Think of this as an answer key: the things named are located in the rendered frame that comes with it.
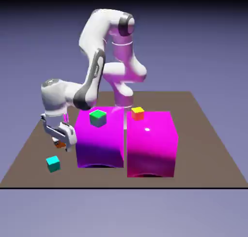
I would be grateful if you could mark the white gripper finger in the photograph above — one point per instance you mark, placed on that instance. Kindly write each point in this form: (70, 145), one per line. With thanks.
(55, 140)
(68, 148)

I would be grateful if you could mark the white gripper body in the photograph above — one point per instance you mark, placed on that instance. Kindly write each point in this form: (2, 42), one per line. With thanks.
(60, 133)

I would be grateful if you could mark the small orange cube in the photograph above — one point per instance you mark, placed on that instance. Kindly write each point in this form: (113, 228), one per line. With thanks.
(60, 144)

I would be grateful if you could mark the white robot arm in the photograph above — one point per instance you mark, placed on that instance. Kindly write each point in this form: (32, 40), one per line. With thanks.
(91, 37)

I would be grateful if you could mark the small cyan cube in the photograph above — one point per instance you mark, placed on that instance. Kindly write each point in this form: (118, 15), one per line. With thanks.
(53, 163)

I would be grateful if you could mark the small green cube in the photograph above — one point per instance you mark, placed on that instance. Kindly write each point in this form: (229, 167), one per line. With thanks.
(98, 118)

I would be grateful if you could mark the small yellow cube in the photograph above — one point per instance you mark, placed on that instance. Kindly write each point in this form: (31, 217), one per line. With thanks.
(137, 113)

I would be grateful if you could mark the large magenta box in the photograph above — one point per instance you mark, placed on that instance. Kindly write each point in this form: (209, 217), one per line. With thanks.
(152, 144)
(99, 138)

